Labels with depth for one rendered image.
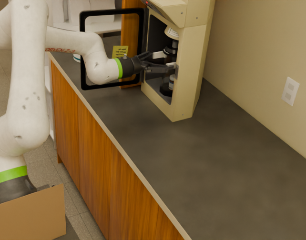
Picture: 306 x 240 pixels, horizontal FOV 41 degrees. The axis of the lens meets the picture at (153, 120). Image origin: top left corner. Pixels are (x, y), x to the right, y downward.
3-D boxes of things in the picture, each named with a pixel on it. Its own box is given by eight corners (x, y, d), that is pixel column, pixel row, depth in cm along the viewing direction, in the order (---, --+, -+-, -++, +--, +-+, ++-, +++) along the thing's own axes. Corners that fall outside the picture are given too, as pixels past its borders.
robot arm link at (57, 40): (27, 57, 156) (44, 43, 150) (19, 30, 158) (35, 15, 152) (95, 63, 185) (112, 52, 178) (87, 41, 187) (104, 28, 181)
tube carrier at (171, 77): (173, 82, 208) (178, 43, 196) (185, 93, 200) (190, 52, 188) (155, 86, 203) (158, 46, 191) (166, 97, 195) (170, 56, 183)
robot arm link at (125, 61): (113, 75, 186) (121, 84, 179) (113, 51, 179) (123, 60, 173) (125, 72, 189) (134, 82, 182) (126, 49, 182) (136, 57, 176)
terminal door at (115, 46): (139, 83, 212) (144, 7, 189) (81, 91, 201) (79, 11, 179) (138, 82, 212) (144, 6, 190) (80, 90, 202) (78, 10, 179)
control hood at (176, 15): (147, 2, 190) (148, -20, 184) (184, 27, 167) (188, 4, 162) (124, 4, 185) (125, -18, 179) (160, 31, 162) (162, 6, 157)
